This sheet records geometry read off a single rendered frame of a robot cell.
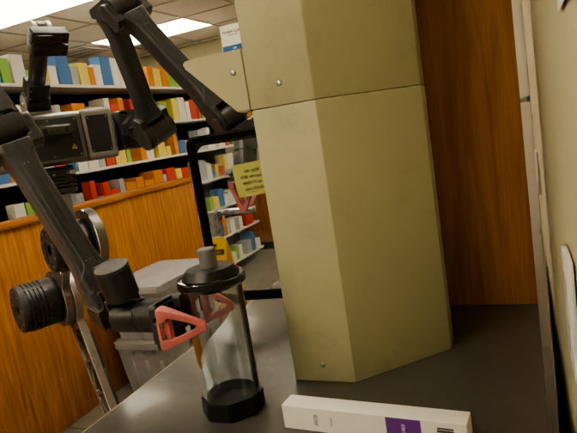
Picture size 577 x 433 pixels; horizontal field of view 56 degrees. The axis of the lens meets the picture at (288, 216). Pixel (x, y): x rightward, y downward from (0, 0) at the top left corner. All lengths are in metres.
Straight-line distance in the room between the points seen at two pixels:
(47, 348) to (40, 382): 0.17
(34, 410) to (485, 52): 2.69
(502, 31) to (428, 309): 0.56
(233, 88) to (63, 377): 2.56
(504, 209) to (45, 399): 2.58
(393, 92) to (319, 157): 0.17
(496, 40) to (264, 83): 0.50
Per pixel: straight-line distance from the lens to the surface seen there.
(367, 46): 0.92
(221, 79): 0.93
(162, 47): 1.41
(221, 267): 0.85
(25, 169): 1.09
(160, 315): 0.87
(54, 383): 3.25
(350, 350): 0.94
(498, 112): 1.19
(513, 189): 1.20
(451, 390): 0.92
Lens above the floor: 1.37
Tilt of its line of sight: 9 degrees down
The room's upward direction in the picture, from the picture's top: 9 degrees counter-clockwise
